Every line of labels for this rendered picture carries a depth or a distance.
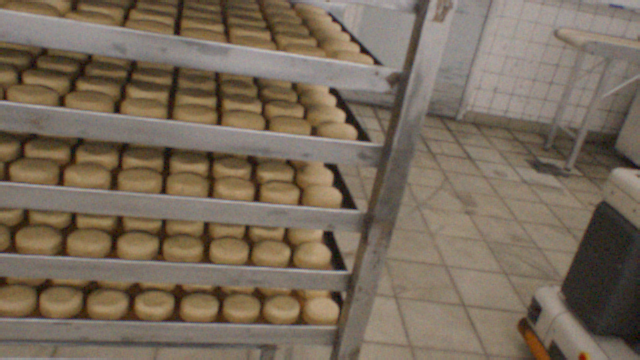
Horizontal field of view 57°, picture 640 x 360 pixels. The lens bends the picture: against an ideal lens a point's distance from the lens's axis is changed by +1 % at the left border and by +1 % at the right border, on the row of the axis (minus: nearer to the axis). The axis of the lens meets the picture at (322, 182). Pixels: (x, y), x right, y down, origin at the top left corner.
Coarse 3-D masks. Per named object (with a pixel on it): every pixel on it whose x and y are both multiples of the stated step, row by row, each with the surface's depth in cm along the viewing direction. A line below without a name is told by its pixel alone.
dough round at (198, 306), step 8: (184, 296) 80; (192, 296) 80; (200, 296) 81; (208, 296) 81; (184, 304) 78; (192, 304) 79; (200, 304) 79; (208, 304) 79; (216, 304) 80; (184, 312) 78; (192, 312) 77; (200, 312) 78; (208, 312) 78; (216, 312) 79; (192, 320) 78; (200, 320) 78; (208, 320) 78
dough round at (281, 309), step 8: (272, 296) 84; (280, 296) 84; (288, 296) 84; (264, 304) 82; (272, 304) 82; (280, 304) 82; (288, 304) 83; (296, 304) 83; (264, 312) 82; (272, 312) 81; (280, 312) 81; (288, 312) 81; (296, 312) 82; (272, 320) 81; (280, 320) 81; (288, 320) 81; (296, 320) 83
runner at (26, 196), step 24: (0, 192) 63; (24, 192) 63; (48, 192) 63; (72, 192) 64; (96, 192) 64; (120, 192) 65; (144, 216) 67; (168, 216) 67; (192, 216) 68; (216, 216) 68; (240, 216) 69; (264, 216) 70; (288, 216) 70; (312, 216) 71; (336, 216) 71; (360, 216) 72
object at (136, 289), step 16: (80, 288) 80; (96, 288) 81; (128, 288) 82; (176, 288) 84; (256, 288) 88; (128, 304) 79; (176, 304) 81; (304, 304) 87; (128, 320) 77; (160, 320) 78; (176, 320) 78; (224, 320) 80; (256, 320) 81; (304, 320) 83; (336, 320) 85
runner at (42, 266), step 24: (0, 264) 66; (24, 264) 67; (48, 264) 67; (72, 264) 68; (96, 264) 68; (120, 264) 69; (144, 264) 70; (168, 264) 70; (192, 264) 71; (216, 264) 72; (288, 288) 75; (312, 288) 76; (336, 288) 76
